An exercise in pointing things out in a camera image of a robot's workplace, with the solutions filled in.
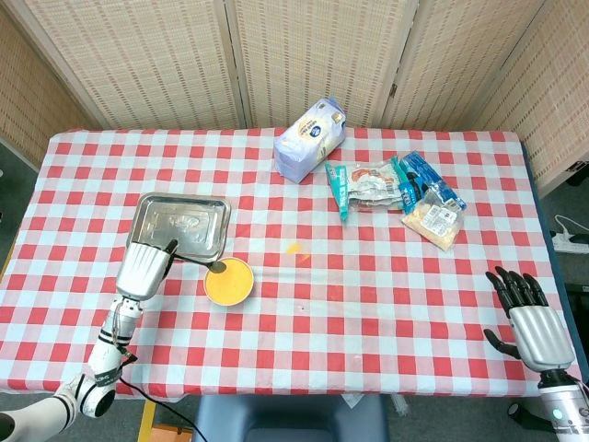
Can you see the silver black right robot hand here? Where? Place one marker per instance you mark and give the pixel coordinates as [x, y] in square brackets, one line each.
[540, 336]

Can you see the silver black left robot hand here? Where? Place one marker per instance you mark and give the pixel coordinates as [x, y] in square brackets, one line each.
[140, 271]

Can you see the dark metal spoon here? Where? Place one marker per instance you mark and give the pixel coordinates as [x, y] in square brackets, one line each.
[217, 267]

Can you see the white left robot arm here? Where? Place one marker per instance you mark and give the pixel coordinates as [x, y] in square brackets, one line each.
[103, 354]

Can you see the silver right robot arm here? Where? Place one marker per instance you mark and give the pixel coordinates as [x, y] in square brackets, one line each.
[563, 405]

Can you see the bowl of yellow powder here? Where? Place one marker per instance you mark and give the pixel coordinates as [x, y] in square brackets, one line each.
[228, 304]

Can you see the rectangular stainless steel tray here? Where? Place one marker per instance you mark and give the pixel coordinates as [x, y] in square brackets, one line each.
[193, 216]

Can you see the white power strip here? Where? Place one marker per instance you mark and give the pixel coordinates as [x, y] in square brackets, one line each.
[568, 243]

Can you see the clear bag of pale food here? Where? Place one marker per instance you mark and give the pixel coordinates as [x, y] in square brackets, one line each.
[437, 230]

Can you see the black stand foot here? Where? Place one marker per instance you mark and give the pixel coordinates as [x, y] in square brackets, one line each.
[580, 177]

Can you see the red white checked tablecloth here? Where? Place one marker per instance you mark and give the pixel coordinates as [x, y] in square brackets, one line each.
[322, 331]

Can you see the blue food package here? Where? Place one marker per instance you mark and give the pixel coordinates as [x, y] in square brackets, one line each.
[428, 175]

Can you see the lavender flour bag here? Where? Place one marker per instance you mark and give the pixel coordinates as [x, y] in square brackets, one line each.
[303, 147]

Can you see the blue padded chair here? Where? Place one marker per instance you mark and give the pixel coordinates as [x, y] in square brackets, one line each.
[290, 414]

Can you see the woven bamboo folding screen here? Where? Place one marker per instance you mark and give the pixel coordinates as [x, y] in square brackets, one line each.
[138, 60]

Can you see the teal frozen food bag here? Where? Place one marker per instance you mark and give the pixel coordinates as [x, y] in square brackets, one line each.
[340, 189]

